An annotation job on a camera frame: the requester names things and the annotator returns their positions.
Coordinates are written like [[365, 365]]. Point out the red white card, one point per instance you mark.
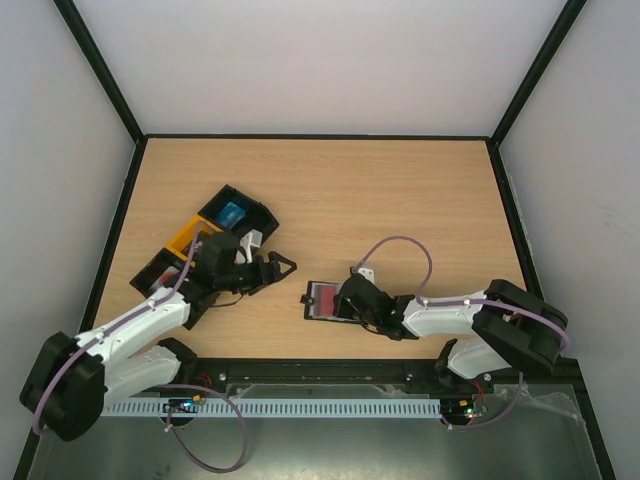
[[323, 295]]

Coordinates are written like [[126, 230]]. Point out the black near sorting bin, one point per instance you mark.
[[146, 282]]

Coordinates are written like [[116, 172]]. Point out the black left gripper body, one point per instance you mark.
[[231, 282]]

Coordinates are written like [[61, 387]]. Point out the controller circuit board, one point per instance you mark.
[[190, 405], [466, 408]]

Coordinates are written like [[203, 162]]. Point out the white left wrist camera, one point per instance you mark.
[[249, 244]]

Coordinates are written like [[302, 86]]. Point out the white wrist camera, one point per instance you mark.
[[367, 272], [249, 244]]

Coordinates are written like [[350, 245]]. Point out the light blue slotted cable duct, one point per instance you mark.
[[286, 408]]

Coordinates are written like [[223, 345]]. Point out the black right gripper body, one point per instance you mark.
[[345, 298]]

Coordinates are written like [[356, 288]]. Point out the black far sorting bin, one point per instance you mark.
[[258, 216]]

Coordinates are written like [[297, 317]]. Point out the black leather card holder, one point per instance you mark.
[[344, 313]]

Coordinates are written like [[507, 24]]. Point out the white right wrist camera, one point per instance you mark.
[[367, 272]]

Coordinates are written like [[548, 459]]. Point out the right controller circuit board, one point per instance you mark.
[[466, 408]]

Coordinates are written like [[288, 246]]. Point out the black cage frame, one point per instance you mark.
[[82, 35]]

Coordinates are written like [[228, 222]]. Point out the blue credit card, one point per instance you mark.
[[230, 215]]

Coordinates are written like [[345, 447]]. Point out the red credit card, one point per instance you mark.
[[166, 276]]

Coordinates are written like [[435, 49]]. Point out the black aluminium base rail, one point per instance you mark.
[[325, 372]]

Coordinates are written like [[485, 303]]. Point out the yellow middle sorting bin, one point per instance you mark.
[[197, 228]]

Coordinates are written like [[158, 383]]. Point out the black sorting bin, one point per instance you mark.
[[146, 282], [258, 216]]

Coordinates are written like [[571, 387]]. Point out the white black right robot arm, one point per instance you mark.
[[502, 326]]

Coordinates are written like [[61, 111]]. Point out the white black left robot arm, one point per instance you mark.
[[123, 337]]

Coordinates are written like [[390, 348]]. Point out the left controller circuit board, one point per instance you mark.
[[190, 405]]

